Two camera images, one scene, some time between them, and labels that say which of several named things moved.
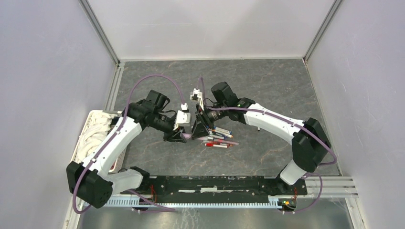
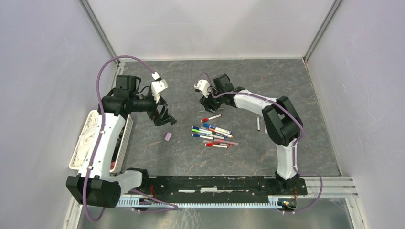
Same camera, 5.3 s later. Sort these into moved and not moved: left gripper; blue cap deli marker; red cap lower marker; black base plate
Moved: left gripper
Not moved: black base plate; blue cap deli marker; red cap lower marker
